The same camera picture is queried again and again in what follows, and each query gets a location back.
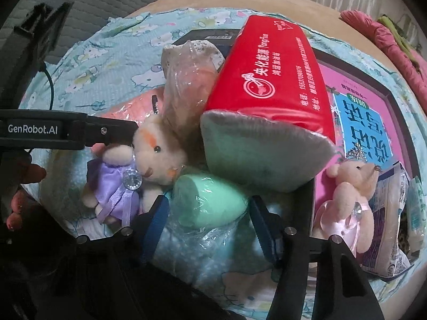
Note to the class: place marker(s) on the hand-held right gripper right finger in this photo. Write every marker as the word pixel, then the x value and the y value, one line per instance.
pixel 267 233

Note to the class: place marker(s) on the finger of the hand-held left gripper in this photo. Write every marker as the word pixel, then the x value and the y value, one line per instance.
pixel 106 131

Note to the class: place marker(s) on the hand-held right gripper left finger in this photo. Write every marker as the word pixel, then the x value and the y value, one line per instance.
pixel 156 223

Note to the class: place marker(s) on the purple dress teddy bear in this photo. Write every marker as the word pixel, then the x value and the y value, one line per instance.
pixel 113 180

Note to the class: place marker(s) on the mint green towel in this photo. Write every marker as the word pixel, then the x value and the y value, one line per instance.
pixel 206 196

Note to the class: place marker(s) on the pink dress teddy bear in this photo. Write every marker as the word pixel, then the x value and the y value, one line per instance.
pixel 347 190

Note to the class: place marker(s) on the white blue packet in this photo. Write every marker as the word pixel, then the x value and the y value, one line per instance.
pixel 390 223

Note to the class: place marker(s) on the leopard print scrunchie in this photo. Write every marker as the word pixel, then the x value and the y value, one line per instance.
pixel 404 236

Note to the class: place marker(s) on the red tissue pack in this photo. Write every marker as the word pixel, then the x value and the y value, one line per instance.
pixel 273 83

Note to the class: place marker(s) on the mint green tissue pack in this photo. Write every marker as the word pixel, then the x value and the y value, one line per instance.
pixel 415 206

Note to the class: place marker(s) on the dark-edged pink box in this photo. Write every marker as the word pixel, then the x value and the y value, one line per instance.
pixel 357 86

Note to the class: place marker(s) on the person's left hand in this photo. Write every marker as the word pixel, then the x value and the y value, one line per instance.
pixel 33 173

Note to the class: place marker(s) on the pink wrapped towel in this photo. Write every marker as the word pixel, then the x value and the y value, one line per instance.
pixel 133 106

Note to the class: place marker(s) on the light blue cat print blanket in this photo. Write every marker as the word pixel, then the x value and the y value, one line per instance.
pixel 100 60

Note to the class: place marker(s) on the clear plastic bagged cloth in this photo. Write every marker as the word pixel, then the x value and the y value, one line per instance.
pixel 186 83

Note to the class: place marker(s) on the black box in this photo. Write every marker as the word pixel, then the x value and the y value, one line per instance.
pixel 206 36

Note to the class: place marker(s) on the pink quilt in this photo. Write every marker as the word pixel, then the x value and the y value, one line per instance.
pixel 400 50

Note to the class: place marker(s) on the bed with beige sheet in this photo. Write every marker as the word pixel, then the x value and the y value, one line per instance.
pixel 300 3

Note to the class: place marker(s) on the green cloth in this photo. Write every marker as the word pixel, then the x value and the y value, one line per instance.
pixel 397 23

